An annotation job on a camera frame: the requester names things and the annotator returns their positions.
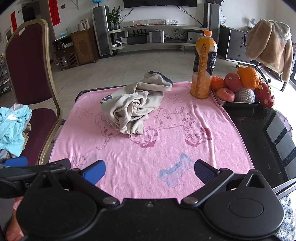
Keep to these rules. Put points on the small white fan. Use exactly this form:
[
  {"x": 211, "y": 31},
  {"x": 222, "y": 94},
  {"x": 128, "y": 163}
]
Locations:
[{"x": 254, "y": 22}]

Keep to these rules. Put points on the light blue shirt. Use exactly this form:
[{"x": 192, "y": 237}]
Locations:
[{"x": 11, "y": 125}]

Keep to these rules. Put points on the long red banner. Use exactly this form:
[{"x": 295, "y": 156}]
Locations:
[{"x": 53, "y": 11}]

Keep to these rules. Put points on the orange juice bottle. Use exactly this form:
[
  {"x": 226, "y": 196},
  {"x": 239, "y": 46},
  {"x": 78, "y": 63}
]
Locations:
[{"x": 203, "y": 69}]

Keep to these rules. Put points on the beige sweatshirt with blue trim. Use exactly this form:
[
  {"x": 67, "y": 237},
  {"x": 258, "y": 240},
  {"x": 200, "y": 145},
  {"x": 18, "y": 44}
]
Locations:
[{"x": 129, "y": 109}]

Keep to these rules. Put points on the wall shelf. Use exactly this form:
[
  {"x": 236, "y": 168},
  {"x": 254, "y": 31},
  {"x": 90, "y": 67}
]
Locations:
[{"x": 74, "y": 2}]

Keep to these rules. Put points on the small tangerine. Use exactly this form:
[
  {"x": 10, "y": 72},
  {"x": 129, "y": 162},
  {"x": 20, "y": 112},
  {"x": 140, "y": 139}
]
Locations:
[{"x": 217, "y": 83}]

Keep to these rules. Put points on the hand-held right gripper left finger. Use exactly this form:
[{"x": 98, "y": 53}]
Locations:
[{"x": 94, "y": 172}]

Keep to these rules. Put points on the wooden cabinet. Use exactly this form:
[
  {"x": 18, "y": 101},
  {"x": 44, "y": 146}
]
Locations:
[{"x": 78, "y": 46}]

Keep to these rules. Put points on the fruit in foam net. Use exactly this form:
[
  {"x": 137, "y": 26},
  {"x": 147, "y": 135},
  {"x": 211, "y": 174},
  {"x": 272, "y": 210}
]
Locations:
[{"x": 245, "y": 95}]

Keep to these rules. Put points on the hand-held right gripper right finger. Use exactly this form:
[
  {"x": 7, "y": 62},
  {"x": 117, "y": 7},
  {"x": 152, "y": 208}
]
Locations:
[{"x": 204, "y": 172}]

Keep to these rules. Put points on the black receiver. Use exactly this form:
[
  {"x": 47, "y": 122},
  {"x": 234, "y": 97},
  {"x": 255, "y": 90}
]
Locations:
[{"x": 136, "y": 40}]

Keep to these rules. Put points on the blue globe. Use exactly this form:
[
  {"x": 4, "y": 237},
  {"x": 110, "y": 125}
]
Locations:
[{"x": 97, "y": 1}]

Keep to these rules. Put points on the grey subwoofer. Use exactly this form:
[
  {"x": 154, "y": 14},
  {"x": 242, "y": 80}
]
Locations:
[{"x": 192, "y": 37}]

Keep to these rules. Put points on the grey tower speaker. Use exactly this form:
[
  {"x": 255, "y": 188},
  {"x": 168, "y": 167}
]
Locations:
[
  {"x": 101, "y": 30},
  {"x": 214, "y": 18}
]

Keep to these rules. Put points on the office chair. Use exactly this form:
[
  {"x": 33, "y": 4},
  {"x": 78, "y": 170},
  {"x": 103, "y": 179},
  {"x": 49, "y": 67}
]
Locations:
[{"x": 252, "y": 64}]

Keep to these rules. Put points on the large orange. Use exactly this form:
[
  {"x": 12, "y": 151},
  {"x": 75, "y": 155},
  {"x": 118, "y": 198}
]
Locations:
[{"x": 248, "y": 77}]

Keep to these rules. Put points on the white kettle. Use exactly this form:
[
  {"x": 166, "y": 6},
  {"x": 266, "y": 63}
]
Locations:
[{"x": 81, "y": 25}]

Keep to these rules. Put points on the dark drawer cabinet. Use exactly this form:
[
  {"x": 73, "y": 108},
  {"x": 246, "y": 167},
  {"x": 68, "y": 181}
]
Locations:
[{"x": 233, "y": 44}]

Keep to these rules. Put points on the wall television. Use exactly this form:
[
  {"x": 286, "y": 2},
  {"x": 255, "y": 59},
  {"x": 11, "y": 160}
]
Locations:
[{"x": 159, "y": 2}]

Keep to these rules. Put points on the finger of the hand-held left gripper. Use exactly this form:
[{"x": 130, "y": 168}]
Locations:
[
  {"x": 57, "y": 164},
  {"x": 16, "y": 161}
]

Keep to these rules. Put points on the dragon fruit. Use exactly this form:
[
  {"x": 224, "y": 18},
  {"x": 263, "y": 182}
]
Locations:
[{"x": 266, "y": 92}]

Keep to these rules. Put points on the beige fleece jacket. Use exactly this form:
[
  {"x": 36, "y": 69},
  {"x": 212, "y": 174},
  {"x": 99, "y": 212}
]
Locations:
[{"x": 268, "y": 46}]

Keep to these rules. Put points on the silver audio box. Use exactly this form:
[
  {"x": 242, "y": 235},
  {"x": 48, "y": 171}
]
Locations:
[{"x": 156, "y": 36}]

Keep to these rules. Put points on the shoe rack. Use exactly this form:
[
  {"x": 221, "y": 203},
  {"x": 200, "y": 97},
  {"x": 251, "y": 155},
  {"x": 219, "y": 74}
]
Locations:
[{"x": 4, "y": 76}]

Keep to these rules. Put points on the potted green plant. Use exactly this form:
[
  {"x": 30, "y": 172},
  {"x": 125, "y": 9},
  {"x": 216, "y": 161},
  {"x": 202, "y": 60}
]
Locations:
[{"x": 115, "y": 16}]

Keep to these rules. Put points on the pink printed towel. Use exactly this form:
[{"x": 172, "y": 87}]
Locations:
[{"x": 161, "y": 150}]

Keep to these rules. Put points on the maroon chair with gold frame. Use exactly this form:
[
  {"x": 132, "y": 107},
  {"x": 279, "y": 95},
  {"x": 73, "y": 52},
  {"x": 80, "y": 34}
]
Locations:
[{"x": 27, "y": 64}]

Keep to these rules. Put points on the short red banner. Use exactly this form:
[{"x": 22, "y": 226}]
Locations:
[{"x": 13, "y": 22}]

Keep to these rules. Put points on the blue patterned cloth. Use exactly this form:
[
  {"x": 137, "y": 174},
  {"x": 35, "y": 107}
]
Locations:
[{"x": 288, "y": 215}]

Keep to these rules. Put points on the metal fruit tray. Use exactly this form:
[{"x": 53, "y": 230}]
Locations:
[{"x": 238, "y": 103}]

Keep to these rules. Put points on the large red apple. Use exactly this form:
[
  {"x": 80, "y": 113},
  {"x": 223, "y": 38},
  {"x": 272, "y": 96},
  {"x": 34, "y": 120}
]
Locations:
[{"x": 232, "y": 81}]

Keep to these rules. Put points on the small red apple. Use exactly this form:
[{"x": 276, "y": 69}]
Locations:
[{"x": 225, "y": 94}]

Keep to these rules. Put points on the metal television stand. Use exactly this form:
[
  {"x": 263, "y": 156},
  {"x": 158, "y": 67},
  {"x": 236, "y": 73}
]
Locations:
[{"x": 157, "y": 30}]

